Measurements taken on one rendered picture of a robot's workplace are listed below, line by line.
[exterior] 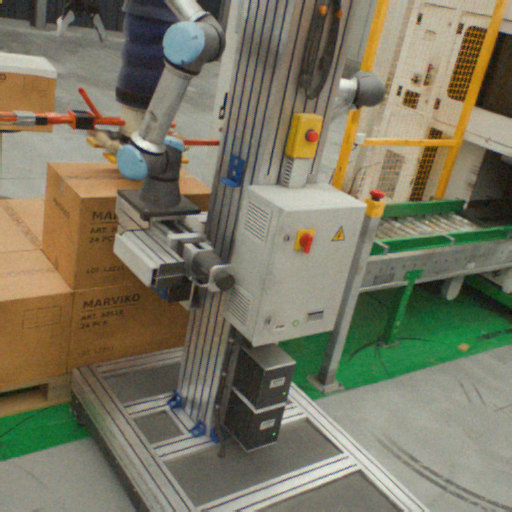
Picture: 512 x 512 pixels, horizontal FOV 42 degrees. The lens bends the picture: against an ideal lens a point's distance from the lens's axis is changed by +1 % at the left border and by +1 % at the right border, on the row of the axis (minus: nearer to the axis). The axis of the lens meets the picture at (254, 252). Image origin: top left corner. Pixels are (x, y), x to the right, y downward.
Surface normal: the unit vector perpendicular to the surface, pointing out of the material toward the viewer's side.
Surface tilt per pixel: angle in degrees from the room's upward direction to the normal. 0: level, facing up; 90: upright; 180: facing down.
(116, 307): 90
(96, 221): 90
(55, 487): 0
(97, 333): 90
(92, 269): 90
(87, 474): 0
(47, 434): 0
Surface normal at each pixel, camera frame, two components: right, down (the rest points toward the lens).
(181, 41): -0.41, 0.16
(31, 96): 0.44, 0.43
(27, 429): 0.19, -0.90
